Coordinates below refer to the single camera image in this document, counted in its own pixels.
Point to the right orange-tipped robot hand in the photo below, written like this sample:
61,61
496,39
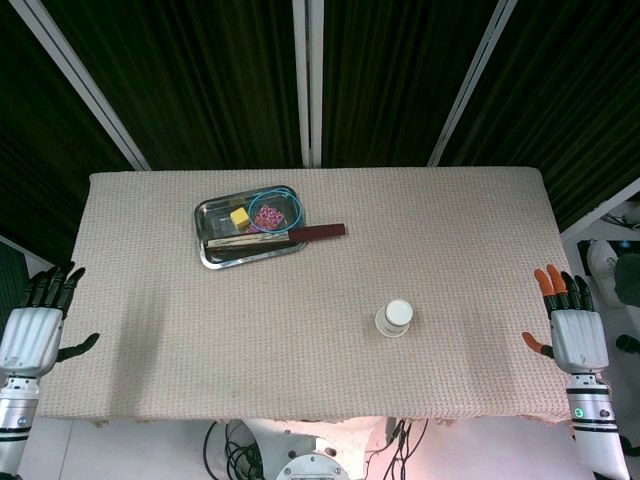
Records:
580,335

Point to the left black-fingered robot hand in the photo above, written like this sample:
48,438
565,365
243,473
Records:
30,335

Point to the white paper cup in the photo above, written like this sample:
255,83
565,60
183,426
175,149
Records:
395,320

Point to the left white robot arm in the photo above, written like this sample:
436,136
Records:
15,415

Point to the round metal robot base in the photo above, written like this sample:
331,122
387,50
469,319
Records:
310,465

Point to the dark green curtain panel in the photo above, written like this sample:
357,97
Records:
565,90
395,75
35,150
200,75

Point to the rectangular metal tray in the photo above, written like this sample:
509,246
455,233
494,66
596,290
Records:
220,255

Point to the pink woven tablecloth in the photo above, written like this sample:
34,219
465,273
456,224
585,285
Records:
250,340

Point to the yellow cube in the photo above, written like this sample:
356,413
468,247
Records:
239,217

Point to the white robot torso cover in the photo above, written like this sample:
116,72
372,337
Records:
350,435

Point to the pink bead cluster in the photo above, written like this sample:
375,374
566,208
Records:
267,217

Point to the white screen frame post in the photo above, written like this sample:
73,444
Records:
600,205
85,85
470,85
307,75

